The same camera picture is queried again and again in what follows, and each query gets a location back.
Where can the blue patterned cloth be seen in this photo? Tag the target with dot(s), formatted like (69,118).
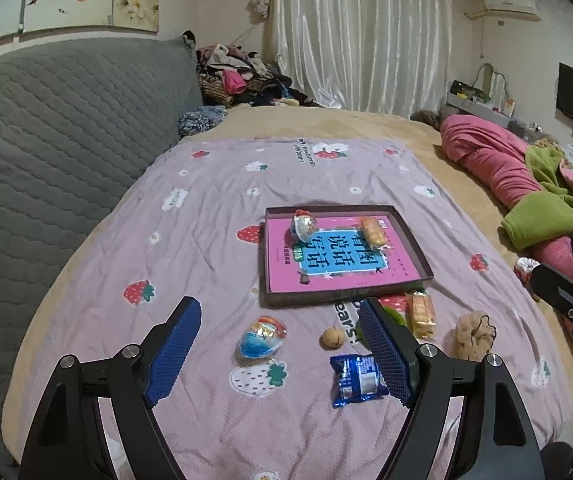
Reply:
(201,120)

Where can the pile of clothes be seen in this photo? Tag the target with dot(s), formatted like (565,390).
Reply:
(236,77)

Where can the walnut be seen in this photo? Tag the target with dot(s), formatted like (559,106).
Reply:
(331,338)

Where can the arched mirror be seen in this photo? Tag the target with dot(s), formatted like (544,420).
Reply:
(488,80)

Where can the blue cookie packet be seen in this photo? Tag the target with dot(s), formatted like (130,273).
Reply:
(356,381)

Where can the yellow biscuit packet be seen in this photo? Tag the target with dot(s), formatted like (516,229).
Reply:
(374,233)
(422,316)

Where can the white blue toy egg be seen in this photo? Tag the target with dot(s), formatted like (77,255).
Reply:
(305,226)

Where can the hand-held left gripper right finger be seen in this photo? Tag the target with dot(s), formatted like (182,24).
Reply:
(386,355)

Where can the pink book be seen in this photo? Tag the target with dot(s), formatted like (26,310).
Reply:
(286,260)

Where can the green blanket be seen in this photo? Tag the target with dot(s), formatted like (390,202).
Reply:
(541,215)

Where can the green scrunchie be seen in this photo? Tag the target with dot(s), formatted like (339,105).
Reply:
(394,317)

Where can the grey quilted headboard cushion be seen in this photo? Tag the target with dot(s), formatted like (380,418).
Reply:
(51,140)

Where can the shallow purple cardboard box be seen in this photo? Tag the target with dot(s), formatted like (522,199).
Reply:
(272,301)

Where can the pink quilt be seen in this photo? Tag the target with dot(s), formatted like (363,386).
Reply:
(486,160)

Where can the white dresser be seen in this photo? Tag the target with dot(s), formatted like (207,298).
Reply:
(471,107)

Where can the red blue toy egg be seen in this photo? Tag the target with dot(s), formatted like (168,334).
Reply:
(261,338)

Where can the brown cloth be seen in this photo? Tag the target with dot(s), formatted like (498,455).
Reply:
(426,119)

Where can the pink strawberry printed blanket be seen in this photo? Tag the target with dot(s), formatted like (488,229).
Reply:
(201,240)

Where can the white air conditioner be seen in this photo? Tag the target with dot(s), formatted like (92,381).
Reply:
(511,4)

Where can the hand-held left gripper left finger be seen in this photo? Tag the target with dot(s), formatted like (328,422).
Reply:
(174,355)

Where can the beige pouch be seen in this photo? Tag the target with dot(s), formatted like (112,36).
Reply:
(468,337)

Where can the white curtain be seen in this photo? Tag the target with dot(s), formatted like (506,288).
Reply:
(361,35)

